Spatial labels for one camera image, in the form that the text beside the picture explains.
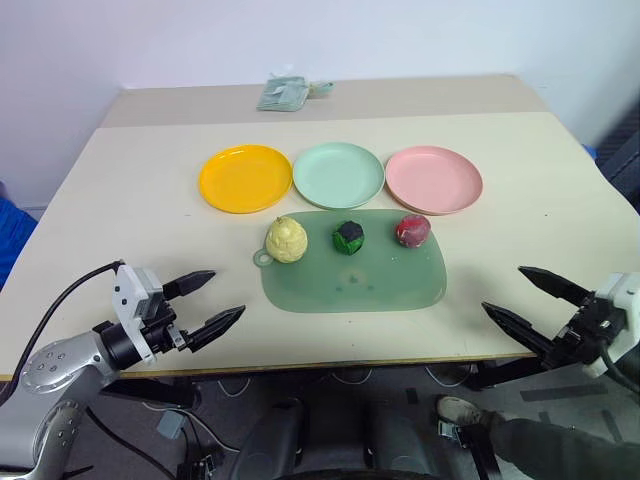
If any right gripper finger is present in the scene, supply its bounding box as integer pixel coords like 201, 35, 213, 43
480, 302, 564, 371
517, 266, 597, 309

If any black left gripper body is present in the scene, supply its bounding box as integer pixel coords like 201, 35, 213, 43
142, 300, 195, 354

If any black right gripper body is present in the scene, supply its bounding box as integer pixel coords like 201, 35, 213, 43
547, 294, 626, 371

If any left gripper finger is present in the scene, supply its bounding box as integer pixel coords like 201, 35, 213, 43
185, 304, 247, 353
162, 269, 218, 302

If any yellow plate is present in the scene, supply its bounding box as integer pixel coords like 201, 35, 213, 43
198, 143, 294, 216

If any red fruit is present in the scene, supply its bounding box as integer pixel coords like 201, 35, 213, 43
395, 213, 432, 250

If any dark green vegetable toy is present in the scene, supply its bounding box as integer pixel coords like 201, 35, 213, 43
331, 220, 365, 257

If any pink plate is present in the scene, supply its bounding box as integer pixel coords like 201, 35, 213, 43
384, 145, 485, 218

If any mint green plate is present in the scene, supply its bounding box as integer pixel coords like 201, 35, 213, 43
292, 141, 386, 211

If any grey floor box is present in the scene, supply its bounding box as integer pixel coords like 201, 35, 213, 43
156, 408, 189, 442

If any grey white shoe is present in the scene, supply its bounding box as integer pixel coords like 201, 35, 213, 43
436, 395, 494, 427

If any dark trouser leg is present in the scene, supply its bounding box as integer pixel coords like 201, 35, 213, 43
478, 409, 640, 480

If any dark rounded shape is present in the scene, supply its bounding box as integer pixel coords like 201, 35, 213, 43
227, 397, 307, 480
363, 399, 451, 480

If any green silicone mat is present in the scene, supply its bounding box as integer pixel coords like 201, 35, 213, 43
252, 208, 448, 315

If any black ribbed case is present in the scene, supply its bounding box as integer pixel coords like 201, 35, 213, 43
594, 117, 640, 212

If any blue cloth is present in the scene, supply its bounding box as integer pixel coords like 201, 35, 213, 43
0, 195, 39, 292

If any green folded cloth pack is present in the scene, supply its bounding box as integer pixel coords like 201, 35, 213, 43
256, 74, 310, 114

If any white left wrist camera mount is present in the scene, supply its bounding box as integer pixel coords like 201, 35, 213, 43
110, 264, 166, 362

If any black table frame bar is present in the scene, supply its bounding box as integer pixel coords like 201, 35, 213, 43
98, 377, 202, 409
466, 356, 597, 392

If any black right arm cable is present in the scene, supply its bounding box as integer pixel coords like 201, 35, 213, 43
599, 339, 640, 397

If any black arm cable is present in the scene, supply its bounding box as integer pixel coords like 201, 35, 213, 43
599, 339, 640, 397
0, 259, 126, 407

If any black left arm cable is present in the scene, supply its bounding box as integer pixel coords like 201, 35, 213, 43
0, 259, 126, 407

